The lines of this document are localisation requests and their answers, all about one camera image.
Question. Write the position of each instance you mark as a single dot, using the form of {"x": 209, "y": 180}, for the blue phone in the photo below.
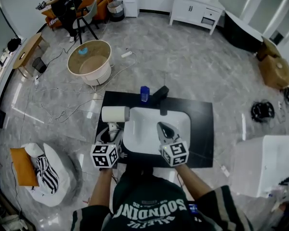
{"x": 193, "y": 208}

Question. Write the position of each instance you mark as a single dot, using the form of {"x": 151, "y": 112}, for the white power strip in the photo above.
{"x": 225, "y": 171}
{"x": 126, "y": 54}

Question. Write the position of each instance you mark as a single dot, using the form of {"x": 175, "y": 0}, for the black faucet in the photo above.
{"x": 161, "y": 95}

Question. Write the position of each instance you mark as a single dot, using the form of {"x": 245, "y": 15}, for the white vanity cabinet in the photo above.
{"x": 195, "y": 11}

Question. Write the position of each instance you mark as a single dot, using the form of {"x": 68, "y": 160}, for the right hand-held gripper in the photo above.
{"x": 175, "y": 153}

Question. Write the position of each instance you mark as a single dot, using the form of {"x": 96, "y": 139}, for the person's left forearm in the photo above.
{"x": 101, "y": 189}

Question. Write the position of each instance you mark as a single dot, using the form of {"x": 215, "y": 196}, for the round glass-top side table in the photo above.
{"x": 94, "y": 61}

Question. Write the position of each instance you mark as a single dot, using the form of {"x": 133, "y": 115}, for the white beanbag seat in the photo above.
{"x": 62, "y": 167}

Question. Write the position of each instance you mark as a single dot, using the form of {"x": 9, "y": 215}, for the white water dispenser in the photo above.
{"x": 130, "y": 1}

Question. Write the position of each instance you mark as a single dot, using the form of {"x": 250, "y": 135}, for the white sink basin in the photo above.
{"x": 144, "y": 131}

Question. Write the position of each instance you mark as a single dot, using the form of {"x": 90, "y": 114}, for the small blue object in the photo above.
{"x": 83, "y": 51}

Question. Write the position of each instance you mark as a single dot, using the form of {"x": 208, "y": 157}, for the white box cabinet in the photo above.
{"x": 262, "y": 165}

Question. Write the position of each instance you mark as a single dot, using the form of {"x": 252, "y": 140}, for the orange sofa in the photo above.
{"x": 102, "y": 3}

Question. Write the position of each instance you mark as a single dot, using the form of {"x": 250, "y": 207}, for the black white striped pillow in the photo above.
{"x": 48, "y": 174}

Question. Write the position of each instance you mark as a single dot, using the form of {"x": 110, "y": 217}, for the person's right forearm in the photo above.
{"x": 191, "y": 182}

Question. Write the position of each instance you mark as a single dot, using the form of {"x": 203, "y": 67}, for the black bathtub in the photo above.
{"x": 240, "y": 35}

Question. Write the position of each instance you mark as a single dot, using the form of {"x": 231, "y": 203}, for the grey chair with black legs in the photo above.
{"x": 86, "y": 16}

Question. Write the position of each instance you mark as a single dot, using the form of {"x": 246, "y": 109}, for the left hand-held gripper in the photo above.
{"x": 103, "y": 155}

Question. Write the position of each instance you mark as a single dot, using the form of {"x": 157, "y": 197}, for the black sink counter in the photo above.
{"x": 202, "y": 129}

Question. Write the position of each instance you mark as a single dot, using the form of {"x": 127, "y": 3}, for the person's dark green shirt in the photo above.
{"x": 149, "y": 201}

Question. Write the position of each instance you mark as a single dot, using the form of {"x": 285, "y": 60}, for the black mesh waste bin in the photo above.
{"x": 39, "y": 64}

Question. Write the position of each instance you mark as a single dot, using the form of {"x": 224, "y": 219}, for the blue bottle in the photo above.
{"x": 144, "y": 94}

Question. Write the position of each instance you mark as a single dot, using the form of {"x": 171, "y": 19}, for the black bag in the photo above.
{"x": 14, "y": 44}

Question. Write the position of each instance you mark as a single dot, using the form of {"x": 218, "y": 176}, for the brown cardboard box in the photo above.
{"x": 275, "y": 68}

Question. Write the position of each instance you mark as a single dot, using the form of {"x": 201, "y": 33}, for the woven laundry basket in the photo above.
{"x": 115, "y": 9}

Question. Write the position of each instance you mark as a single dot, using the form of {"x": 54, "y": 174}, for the orange cushion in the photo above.
{"x": 24, "y": 167}

